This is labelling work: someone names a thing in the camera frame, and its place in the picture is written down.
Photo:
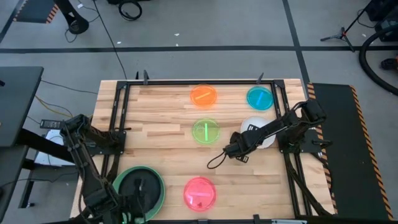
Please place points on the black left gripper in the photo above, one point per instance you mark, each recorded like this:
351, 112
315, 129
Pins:
136, 199

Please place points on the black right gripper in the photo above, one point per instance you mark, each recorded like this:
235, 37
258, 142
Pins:
253, 138

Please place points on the black plastic plate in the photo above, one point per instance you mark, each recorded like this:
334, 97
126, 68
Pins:
152, 186

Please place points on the white plastic plate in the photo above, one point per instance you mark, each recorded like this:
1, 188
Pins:
263, 121

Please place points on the large light green plate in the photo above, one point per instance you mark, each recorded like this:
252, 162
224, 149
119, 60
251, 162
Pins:
115, 188

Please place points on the translucent teal plastic plate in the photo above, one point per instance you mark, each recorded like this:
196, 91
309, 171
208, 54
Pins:
253, 104

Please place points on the translucent lime green plate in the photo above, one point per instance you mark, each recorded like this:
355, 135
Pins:
199, 130

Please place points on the translucent pink plastic plate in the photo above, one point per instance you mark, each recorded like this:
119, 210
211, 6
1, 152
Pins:
199, 186

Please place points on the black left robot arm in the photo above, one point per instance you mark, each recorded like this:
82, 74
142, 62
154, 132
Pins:
90, 177

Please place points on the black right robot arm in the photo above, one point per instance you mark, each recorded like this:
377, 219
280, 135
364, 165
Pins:
295, 124

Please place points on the translucent orange plastic plate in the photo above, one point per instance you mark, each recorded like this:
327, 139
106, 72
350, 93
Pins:
203, 102

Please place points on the black hazard-striped floor mat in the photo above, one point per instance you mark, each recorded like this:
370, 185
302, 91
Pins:
342, 140

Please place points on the white box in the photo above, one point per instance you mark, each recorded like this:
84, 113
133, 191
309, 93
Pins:
42, 158

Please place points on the black tripod stand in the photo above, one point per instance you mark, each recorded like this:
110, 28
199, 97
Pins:
343, 32

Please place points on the black desk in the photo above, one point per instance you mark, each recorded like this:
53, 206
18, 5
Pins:
18, 102

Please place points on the black equipment case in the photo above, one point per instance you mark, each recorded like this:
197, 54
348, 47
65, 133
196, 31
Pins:
385, 25

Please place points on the black curved stand base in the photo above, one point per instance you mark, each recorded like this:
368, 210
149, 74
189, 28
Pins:
76, 26

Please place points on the small hazard-striped black mat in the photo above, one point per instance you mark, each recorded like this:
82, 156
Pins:
34, 11

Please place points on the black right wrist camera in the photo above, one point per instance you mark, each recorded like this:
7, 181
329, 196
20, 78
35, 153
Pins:
233, 149

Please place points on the black aluminium table frame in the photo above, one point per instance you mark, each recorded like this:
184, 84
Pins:
217, 82

